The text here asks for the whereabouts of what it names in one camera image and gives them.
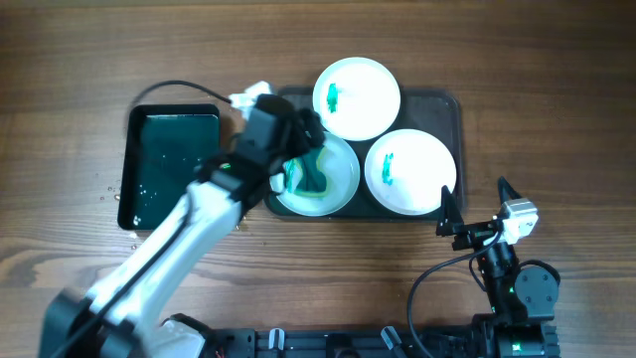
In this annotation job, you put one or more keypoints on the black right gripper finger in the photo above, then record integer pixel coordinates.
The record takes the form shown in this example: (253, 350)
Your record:
(505, 191)
(448, 213)

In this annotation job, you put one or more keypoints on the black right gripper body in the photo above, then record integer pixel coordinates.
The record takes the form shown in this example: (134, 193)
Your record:
(477, 234)

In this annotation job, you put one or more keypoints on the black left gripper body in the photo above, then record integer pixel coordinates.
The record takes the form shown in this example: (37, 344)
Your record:
(302, 131)

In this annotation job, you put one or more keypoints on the white plate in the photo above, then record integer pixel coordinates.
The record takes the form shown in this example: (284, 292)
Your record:
(357, 98)
(406, 169)
(342, 169)

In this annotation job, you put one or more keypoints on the green yellow sponge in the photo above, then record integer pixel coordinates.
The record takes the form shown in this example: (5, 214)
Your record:
(304, 175)

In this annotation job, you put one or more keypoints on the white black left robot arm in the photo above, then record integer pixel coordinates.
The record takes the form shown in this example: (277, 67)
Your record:
(117, 317)

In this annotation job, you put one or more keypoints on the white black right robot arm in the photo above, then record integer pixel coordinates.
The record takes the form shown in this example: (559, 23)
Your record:
(522, 295)

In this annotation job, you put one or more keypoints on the black water basin tray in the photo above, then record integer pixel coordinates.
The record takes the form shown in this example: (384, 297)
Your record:
(165, 145)

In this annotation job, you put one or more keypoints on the white top plate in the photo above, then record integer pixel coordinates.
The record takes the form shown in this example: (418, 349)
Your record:
(357, 98)

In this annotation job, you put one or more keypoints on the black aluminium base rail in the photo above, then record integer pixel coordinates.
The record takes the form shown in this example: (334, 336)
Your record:
(348, 343)

